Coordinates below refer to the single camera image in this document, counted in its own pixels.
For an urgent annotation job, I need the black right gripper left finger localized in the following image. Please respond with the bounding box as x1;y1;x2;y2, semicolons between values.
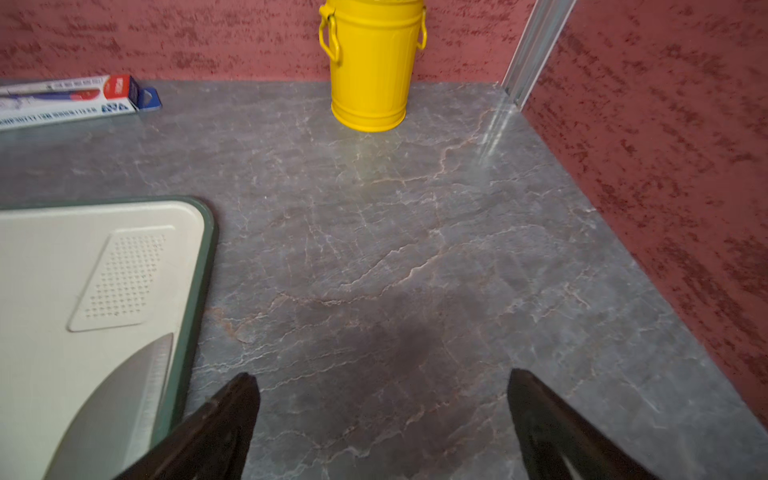
118;373;260;479

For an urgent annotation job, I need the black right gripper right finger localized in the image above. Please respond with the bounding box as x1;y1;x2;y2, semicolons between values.
507;368;656;479

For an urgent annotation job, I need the knife with cream handle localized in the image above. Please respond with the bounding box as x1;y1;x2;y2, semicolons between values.
46;333;173;479

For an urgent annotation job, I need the beige cutting board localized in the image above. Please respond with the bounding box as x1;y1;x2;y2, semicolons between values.
1;197;218;479

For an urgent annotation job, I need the white blue pen box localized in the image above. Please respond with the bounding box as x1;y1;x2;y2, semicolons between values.
1;74;162;131

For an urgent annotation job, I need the yellow pen bucket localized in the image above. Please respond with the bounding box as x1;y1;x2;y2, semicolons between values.
318;0;428;133

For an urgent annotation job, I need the aluminium right corner post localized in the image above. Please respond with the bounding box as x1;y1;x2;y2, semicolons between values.
501;0;577;111

